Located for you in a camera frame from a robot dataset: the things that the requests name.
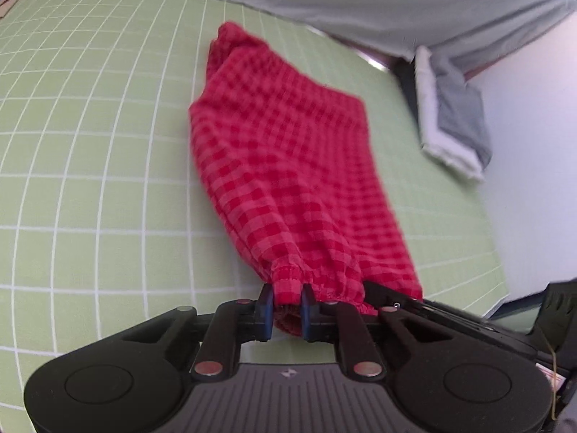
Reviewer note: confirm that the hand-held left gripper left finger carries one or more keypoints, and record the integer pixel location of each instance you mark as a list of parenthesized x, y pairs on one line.
[(269, 320)]

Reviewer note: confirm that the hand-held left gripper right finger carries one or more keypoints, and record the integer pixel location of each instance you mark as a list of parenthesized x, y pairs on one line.
[(308, 320)]

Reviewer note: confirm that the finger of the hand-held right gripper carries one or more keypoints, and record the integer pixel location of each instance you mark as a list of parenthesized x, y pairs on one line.
[(450, 320)]

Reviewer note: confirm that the red checked shorts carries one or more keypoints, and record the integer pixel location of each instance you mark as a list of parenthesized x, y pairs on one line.
[(288, 167)]

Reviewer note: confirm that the folded grey white towel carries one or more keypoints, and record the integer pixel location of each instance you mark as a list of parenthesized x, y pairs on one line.
[(455, 112)]

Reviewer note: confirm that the green grid mat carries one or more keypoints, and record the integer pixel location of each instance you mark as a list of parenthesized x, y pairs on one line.
[(99, 167)]

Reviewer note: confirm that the grey printed bed sheet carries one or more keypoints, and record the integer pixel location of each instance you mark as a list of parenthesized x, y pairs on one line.
[(360, 4)]

